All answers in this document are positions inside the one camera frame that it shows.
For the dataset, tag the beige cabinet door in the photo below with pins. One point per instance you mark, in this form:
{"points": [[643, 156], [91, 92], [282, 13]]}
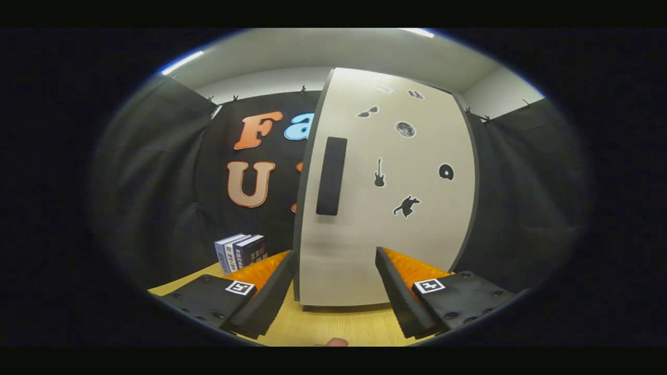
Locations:
{"points": [[417, 234]]}

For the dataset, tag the black backdrop cloth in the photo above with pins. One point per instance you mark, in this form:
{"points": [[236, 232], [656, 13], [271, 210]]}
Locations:
{"points": [[156, 172]]}

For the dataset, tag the light blue book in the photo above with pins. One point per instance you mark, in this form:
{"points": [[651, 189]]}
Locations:
{"points": [[221, 255]]}

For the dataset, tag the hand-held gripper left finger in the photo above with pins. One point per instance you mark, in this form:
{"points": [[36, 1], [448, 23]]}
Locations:
{"points": [[263, 299]]}

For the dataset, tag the dark blue book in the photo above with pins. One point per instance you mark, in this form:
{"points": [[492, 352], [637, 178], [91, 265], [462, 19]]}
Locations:
{"points": [[252, 251]]}

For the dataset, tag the wide ceiling light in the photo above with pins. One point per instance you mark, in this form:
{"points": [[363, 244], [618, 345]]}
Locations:
{"points": [[418, 33]]}

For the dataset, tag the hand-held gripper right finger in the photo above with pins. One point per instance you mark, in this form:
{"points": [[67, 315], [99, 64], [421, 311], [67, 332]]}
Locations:
{"points": [[404, 299]]}

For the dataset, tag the white spine book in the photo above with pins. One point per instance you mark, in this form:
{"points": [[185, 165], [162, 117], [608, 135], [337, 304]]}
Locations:
{"points": [[231, 254]]}

